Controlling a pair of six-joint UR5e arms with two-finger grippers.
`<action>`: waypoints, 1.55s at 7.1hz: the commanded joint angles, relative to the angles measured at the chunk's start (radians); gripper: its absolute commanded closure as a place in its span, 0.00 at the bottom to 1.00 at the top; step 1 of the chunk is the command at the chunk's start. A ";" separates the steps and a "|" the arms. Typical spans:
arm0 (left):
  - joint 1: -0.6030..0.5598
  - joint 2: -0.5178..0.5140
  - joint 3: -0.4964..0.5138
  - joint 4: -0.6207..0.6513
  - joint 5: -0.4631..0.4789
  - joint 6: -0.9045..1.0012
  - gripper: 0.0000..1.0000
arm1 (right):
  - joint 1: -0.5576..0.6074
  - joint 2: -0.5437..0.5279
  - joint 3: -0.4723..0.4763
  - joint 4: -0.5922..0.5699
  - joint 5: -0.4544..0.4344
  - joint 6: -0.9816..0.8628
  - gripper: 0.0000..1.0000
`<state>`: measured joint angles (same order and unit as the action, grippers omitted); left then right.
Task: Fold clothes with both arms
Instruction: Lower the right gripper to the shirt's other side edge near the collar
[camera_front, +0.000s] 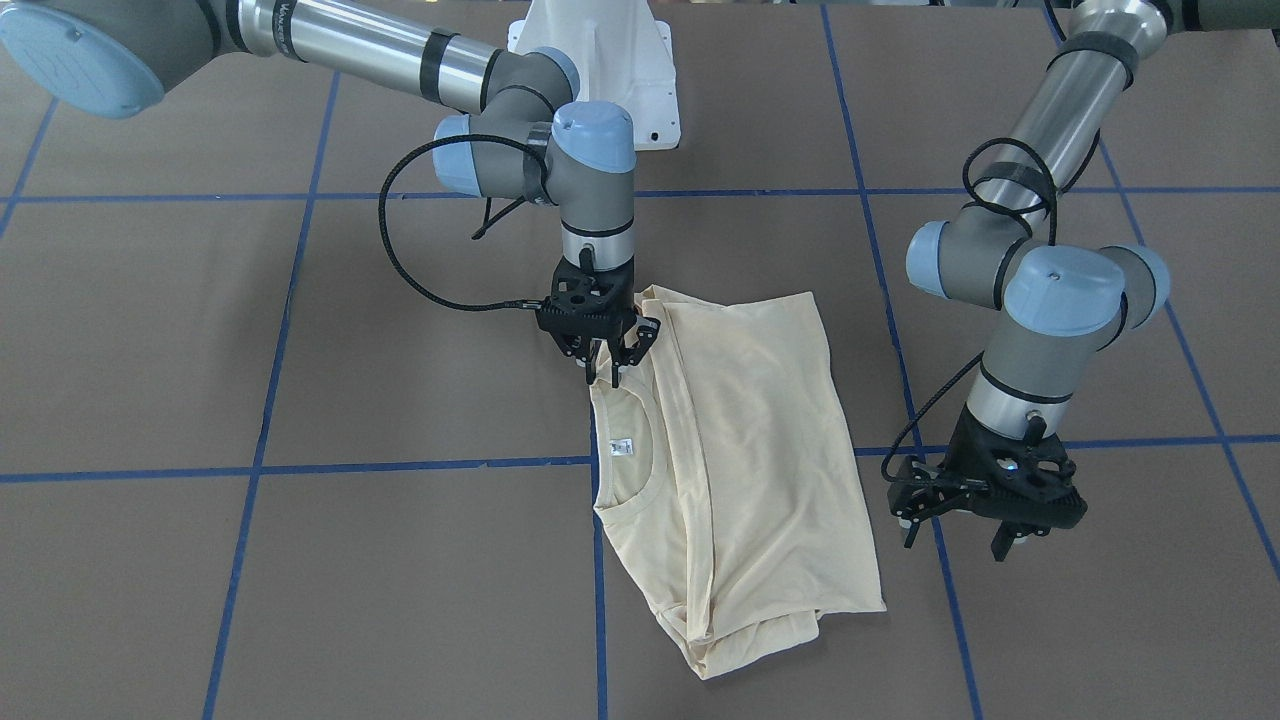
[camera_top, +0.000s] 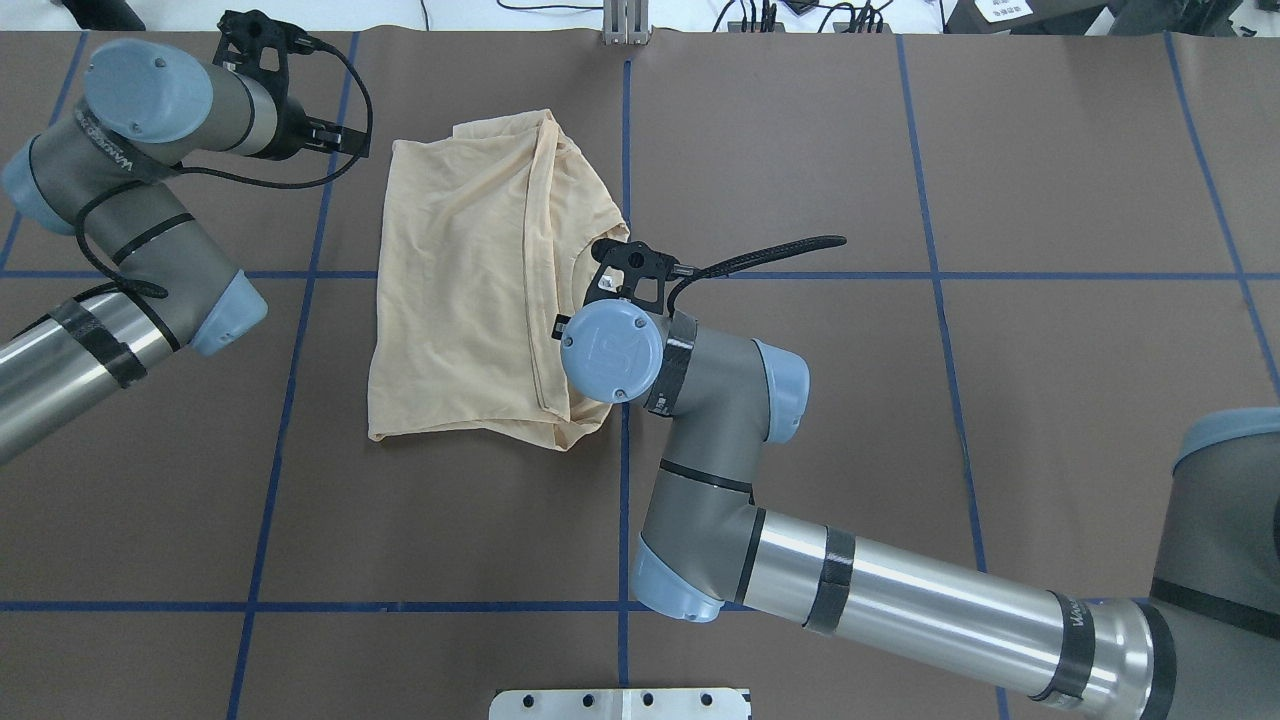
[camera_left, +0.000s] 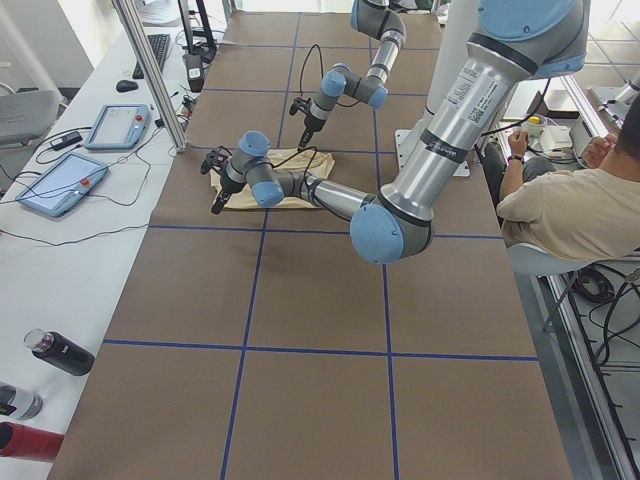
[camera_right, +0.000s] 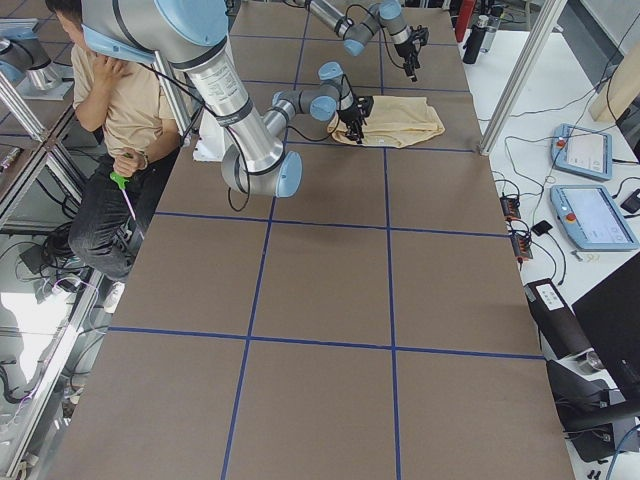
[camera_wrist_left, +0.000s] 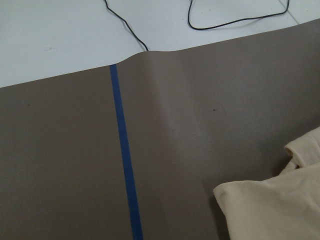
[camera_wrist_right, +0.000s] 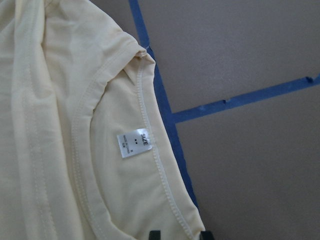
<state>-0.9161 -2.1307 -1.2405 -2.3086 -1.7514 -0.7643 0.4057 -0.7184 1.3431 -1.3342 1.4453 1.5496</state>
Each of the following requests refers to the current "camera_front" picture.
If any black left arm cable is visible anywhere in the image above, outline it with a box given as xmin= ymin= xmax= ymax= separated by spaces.
xmin=881 ymin=137 xmax=1101 ymax=480

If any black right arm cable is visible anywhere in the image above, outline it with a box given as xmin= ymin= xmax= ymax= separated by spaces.
xmin=378 ymin=135 xmax=561 ymax=313

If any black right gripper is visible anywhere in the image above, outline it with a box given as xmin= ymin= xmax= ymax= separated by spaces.
xmin=535 ymin=258 xmax=660 ymax=388

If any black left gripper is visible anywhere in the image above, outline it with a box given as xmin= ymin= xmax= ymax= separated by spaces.
xmin=902 ymin=409 xmax=1088 ymax=562

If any cream long-sleeve printed shirt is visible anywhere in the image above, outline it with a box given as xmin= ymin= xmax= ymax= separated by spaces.
xmin=590 ymin=286 xmax=886 ymax=680

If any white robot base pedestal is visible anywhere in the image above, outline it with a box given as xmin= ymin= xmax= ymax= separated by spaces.
xmin=507 ymin=1 xmax=682 ymax=151

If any brown table cover mat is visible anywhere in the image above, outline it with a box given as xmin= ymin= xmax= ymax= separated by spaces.
xmin=1 ymin=1 xmax=1279 ymax=719

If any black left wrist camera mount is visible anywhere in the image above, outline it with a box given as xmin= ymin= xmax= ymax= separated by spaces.
xmin=881 ymin=455 xmax=972 ymax=528

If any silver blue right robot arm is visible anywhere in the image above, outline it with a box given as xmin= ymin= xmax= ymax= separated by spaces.
xmin=1 ymin=1 xmax=660 ymax=386

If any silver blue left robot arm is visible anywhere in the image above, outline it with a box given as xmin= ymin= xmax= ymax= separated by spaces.
xmin=881 ymin=1 xmax=1277 ymax=561

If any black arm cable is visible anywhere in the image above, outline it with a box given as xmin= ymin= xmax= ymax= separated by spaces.
xmin=378 ymin=135 xmax=561 ymax=313
xmin=881 ymin=137 xmax=1101 ymax=480

